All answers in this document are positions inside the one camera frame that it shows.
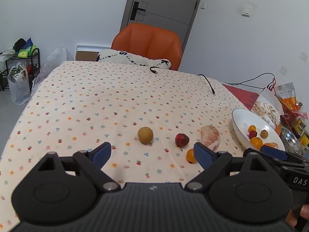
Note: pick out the floral dotted tablecloth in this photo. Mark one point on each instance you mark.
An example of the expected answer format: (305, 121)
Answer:
(81, 105)

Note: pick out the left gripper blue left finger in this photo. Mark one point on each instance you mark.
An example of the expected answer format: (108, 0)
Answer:
(90, 165)

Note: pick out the orange snack bag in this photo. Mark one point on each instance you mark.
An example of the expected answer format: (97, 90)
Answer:
(287, 96)

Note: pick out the small kumquat in plate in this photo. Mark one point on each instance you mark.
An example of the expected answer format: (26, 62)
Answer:
(252, 128)

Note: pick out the white plastic bag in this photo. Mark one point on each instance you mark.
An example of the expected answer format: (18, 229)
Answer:
(19, 87)

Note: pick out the yellow tin can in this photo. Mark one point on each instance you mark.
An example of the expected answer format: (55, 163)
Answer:
(298, 128)

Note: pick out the white blue-rimmed plate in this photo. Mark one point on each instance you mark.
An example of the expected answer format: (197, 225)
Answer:
(242, 119)

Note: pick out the white fluffy cushion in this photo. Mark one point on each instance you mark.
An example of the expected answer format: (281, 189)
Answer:
(123, 57)

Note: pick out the clear plastic bag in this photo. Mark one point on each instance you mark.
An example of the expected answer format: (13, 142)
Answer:
(61, 54)

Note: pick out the large orange mandarin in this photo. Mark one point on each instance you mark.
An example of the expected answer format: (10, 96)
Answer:
(256, 142)

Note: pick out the red jujube on cloth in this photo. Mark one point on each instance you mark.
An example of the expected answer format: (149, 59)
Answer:
(181, 140)

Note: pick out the white wall switch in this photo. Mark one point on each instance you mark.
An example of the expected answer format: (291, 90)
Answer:
(246, 11)

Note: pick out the grey door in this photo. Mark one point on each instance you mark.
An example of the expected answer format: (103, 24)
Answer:
(174, 15)

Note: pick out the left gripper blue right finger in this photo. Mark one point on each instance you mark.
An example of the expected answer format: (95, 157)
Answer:
(214, 165)

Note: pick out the white framed board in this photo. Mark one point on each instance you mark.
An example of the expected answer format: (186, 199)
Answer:
(87, 52)

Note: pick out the brown longan fruit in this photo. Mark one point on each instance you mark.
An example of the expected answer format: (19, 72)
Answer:
(145, 135)

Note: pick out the small orange kumquat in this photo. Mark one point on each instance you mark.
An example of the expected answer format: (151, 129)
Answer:
(190, 156)

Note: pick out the black metal shelf rack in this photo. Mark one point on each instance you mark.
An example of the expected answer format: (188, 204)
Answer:
(10, 60)

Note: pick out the red jujube in plate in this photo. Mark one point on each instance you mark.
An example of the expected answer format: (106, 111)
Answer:
(252, 134)

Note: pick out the red table mat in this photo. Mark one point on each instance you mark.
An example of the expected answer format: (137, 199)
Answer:
(248, 98)

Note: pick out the orange leather chair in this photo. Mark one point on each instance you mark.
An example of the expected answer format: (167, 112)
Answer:
(150, 42)

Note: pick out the person's right hand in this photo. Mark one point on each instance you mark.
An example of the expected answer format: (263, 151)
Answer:
(295, 214)

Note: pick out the bag of nougat snacks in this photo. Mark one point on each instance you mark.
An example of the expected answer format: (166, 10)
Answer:
(268, 107)

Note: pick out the stainless steel bowl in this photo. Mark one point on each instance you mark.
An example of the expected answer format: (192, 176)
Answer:
(290, 142)

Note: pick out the longan in plate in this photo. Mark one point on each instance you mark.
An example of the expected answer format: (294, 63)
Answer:
(264, 134)

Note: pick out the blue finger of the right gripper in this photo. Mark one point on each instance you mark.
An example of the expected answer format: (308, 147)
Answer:
(275, 153)

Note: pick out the black door handle lock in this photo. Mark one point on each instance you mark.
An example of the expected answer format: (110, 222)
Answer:
(135, 9)

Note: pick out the peeled pomelo segment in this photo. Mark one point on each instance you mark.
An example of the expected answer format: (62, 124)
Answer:
(271, 145)
(210, 137)

